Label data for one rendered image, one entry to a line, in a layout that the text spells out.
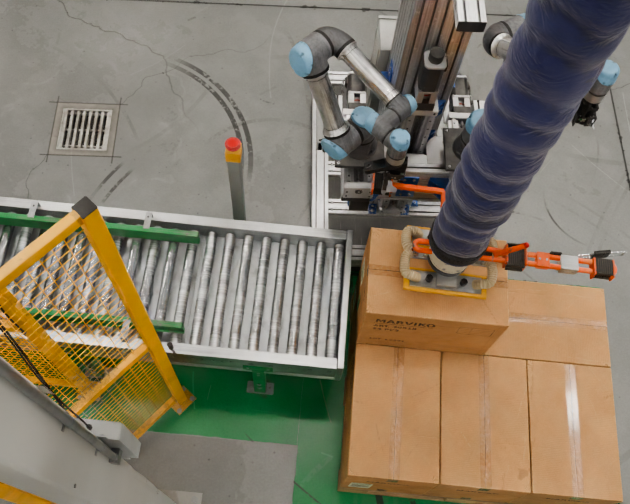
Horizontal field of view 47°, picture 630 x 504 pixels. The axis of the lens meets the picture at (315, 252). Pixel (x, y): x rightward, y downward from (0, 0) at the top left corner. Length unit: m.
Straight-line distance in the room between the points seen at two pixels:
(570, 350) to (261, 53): 2.70
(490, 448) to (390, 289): 0.85
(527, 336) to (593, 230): 1.22
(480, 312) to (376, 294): 0.44
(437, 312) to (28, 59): 3.20
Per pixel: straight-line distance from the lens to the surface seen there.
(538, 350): 3.56
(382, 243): 3.14
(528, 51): 1.86
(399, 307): 3.03
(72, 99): 4.83
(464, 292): 2.97
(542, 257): 2.99
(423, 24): 2.87
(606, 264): 3.07
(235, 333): 3.37
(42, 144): 4.69
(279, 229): 3.52
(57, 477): 1.75
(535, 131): 2.05
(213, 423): 3.83
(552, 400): 3.52
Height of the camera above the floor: 3.74
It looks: 65 degrees down
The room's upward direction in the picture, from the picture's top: 7 degrees clockwise
